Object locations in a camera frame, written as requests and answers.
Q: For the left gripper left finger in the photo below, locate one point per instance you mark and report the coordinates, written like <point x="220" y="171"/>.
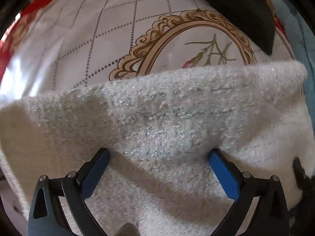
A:
<point x="46" y="216"/>

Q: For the red floral blanket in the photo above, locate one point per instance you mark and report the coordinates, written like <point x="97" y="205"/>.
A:
<point x="16" y="19"/>

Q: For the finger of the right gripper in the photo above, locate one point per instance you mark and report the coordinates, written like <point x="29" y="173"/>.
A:
<point x="303" y="182"/>

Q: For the blue quilt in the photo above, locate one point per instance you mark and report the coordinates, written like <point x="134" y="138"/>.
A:
<point x="301" y="39"/>

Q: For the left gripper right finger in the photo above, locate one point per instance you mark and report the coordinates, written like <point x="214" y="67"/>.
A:
<point x="271" y="214"/>

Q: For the white grid floral cloth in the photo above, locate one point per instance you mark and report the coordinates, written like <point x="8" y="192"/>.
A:
<point x="76" y="43"/>

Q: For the black folded garment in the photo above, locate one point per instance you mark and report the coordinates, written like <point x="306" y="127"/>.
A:
<point x="253" y="17"/>

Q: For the white tweed jacket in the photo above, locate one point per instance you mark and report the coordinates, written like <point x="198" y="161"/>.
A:
<point x="159" y="130"/>

